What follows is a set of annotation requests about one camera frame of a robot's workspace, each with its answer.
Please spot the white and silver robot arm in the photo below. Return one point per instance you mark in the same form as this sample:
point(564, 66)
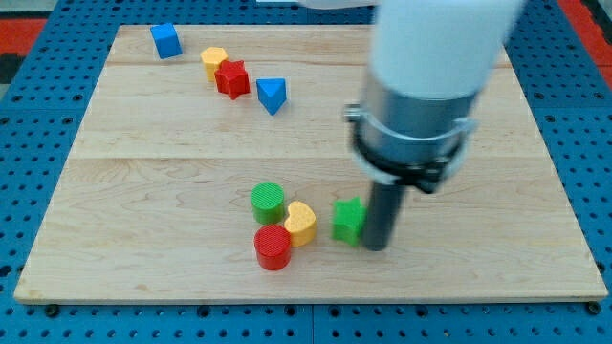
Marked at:
point(428, 61)

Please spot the green cylinder block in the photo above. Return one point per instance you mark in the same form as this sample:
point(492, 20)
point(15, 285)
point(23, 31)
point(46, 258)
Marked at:
point(267, 202)

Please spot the yellow heart block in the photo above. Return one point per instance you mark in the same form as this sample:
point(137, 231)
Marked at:
point(301, 223)

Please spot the green star block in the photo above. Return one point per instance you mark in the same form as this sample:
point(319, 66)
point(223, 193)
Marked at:
point(348, 220)

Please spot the red cylinder block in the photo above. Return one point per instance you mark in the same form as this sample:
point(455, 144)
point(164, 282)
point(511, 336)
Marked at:
point(272, 244)

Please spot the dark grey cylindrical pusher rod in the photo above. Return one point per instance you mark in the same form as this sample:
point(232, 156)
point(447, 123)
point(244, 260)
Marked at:
point(384, 204)

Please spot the blue triangle block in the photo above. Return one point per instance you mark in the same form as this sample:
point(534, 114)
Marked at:
point(272, 93)

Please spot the light wooden board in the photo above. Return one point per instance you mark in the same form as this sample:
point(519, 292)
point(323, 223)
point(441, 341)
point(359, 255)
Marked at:
point(153, 205)

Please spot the red star block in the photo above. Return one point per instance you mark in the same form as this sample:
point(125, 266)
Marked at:
point(232, 79)

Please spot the yellow hexagon block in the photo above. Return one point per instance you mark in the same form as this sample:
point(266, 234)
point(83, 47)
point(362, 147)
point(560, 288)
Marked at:
point(212, 57)

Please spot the blue cube block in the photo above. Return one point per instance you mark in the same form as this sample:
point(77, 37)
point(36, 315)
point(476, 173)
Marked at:
point(166, 40)

